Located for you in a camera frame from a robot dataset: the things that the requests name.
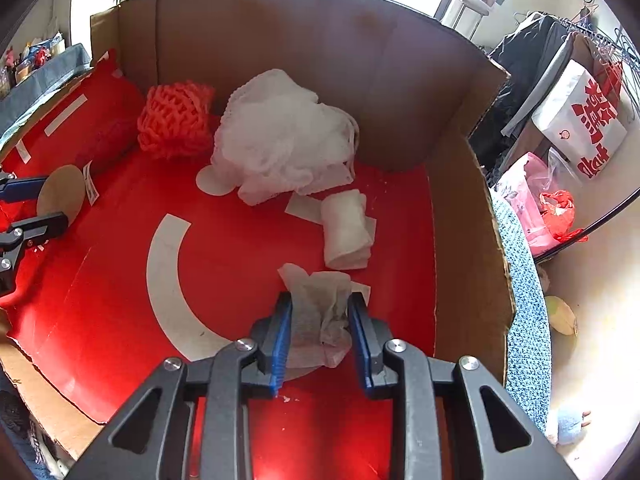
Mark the white paper bag red print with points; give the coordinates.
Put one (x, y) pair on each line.
(575, 115)

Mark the dark red fuzzy plush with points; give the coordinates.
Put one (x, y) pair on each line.
(107, 140)

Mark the desk clutter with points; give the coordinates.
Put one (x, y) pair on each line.
(35, 57)

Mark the red mesh bath sponge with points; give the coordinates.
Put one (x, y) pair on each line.
(175, 120)

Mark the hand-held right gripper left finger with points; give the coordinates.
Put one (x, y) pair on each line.
(282, 340)

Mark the white mesh bath pouf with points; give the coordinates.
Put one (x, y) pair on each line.
(280, 135)

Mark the beige round puff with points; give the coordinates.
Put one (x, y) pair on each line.
(62, 192)

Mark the blue towel blanket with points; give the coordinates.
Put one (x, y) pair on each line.
(525, 310)

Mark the white tissue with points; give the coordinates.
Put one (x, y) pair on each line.
(320, 310)

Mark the dark hanging clothes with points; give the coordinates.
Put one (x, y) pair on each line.
(530, 70)

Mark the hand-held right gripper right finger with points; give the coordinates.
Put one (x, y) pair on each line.
(357, 340)

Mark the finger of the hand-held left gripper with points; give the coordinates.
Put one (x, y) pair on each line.
(45, 225)
(25, 187)

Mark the white metal stool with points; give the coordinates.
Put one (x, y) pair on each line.
(472, 10)

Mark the white cloth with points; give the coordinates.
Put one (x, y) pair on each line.
(345, 230)

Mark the pink plastic bag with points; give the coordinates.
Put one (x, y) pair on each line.
(520, 195)

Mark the red plastic bag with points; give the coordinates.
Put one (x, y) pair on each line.
(560, 215)

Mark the light blue plush toy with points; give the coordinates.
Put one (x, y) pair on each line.
(567, 425)

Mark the dark blue desk cloth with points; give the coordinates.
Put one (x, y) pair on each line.
(45, 85)

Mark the brown cardboard box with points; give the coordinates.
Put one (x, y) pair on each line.
(300, 35)

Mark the yellow-green plush toy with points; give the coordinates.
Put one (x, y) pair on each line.
(562, 315)

